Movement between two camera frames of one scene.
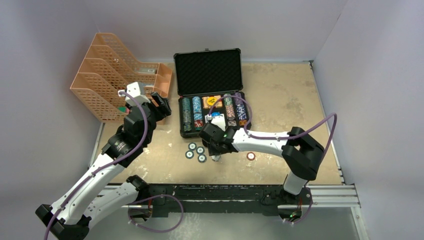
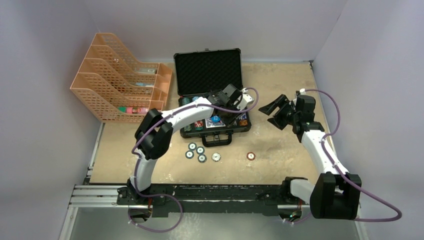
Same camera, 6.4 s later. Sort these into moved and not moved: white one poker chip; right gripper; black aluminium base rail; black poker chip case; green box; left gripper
Moved: left gripper; right gripper
Not moved: white one poker chip; green box; black poker chip case; black aluminium base rail
